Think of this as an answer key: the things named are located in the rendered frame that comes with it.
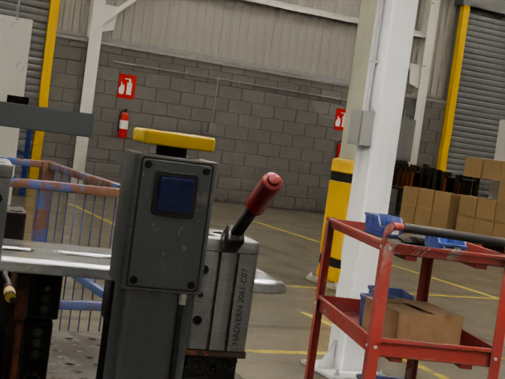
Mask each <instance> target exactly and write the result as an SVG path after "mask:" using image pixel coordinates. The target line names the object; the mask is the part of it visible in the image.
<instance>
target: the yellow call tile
mask: <svg viewBox="0 0 505 379"><path fill-rule="evenodd" d="M132 139H133V141H137V142H141V143H144V144H153V145H157V146H156V154H159V155H164V156H174V157H181V158H186V152H187V149H188V150H199V151H205V152H213V151H214V148H215V142H216V141H215V139H214V138H208V137H203V136H198V135H190V134H184V133H178V132H167V131H162V130H156V129H155V130H154V129H143V128H138V127H136V128H134V129H133V136H132Z"/></svg>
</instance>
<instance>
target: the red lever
mask: <svg viewBox="0 0 505 379"><path fill-rule="evenodd" d="M282 185H283V181H282V179H281V177H280V176H279V175H278V174H276V173H273V172H268V173H267V174H265V175H264V176H263V178H262V179H261V180H260V181H259V183H258V185H257V186H256V188H255V189H254V190H253V192H252V194H251V195H250V197H249V198H248V199H247V201H246V204H245V206H246V210H245V211H244V212H243V213H242V215H241V216H240V218H239V219H238V221H237V222H236V223H235V225H229V224H228V225H227V226H226V228H225V229H224V230H223V232H222V234H221V238H222V250H225V251H233V252H238V251H239V249H240V248H241V247H242V245H243V243H244V232H245V231H246V229H247V228H248V226H249V225H250V224H251V222H252V221H253V220H254V218H255V217H256V216H259V215H262V214H263V213H264V212H265V210H266V208H267V207H268V205H269V204H270V203H271V202H272V200H273V199H274V197H275V196H276V194H277V193H278V192H279V191H280V189H281V188H282Z"/></svg>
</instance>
